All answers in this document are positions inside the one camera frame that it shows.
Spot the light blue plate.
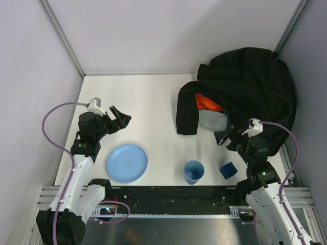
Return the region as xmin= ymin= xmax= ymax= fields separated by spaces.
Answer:
xmin=106 ymin=143 xmax=148 ymax=183

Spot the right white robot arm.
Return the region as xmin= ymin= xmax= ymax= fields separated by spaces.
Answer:
xmin=214 ymin=123 xmax=316 ymax=244

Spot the blue plastic cup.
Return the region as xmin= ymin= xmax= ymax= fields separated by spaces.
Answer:
xmin=183 ymin=160 xmax=204 ymax=185

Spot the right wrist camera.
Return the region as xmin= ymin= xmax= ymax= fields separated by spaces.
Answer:
xmin=242 ymin=118 xmax=263 ymax=137

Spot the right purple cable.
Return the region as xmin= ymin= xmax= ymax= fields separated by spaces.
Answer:
xmin=259 ymin=121 xmax=307 ymax=245

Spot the orange cloth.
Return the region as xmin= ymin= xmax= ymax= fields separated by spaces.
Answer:
xmin=195 ymin=93 xmax=223 ymax=113

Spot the slotted cable duct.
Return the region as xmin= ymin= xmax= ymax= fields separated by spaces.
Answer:
xmin=89 ymin=206 xmax=254 ymax=219

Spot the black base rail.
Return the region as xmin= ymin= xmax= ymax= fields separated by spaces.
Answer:
xmin=104 ymin=186 xmax=248 ymax=206

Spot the dark blue cube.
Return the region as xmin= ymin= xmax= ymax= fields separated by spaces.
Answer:
xmin=220 ymin=162 xmax=238 ymax=180

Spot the aluminium corner post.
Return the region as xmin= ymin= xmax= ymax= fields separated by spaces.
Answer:
xmin=38 ymin=0 xmax=85 ymax=78
xmin=274 ymin=0 xmax=312 ymax=54

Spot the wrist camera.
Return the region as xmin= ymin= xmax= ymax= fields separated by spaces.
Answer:
xmin=242 ymin=118 xmax=263 ymax=137
xmin=87 ymin=97 xmax=105 ymax=116

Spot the purple cable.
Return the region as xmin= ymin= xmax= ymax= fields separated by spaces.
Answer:
xmin=41 ymin=102 xmax=89 ymax=245
xmin=259 ymin=121 xmax=307 ymax=245

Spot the black cloth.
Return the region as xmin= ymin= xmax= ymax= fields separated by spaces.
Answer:
xmin=176 ymin=47 xmax=297 ymax=157

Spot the right aluminium corner post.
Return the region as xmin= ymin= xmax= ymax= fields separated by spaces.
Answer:
xmin=274 ymin=0 xmax=312 ymax=54

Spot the light grey cloth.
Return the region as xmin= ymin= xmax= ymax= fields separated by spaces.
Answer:
xmin=199 ymin=110 xmax=228 ymax=131

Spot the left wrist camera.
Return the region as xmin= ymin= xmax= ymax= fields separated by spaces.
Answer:
xmin=87 ymin=97 xmax=105 ymax=116

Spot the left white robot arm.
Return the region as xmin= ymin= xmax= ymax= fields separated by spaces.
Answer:
xmin=36 ymin=104 xmax=131 ymax=244

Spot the left aluminium corner post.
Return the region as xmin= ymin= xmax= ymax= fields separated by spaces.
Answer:
xmin=38 ymin=0 xmax=85 ymax=78

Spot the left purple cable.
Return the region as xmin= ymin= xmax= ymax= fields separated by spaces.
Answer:
xmin=41 ymin=102 xmax=89 ymax=245

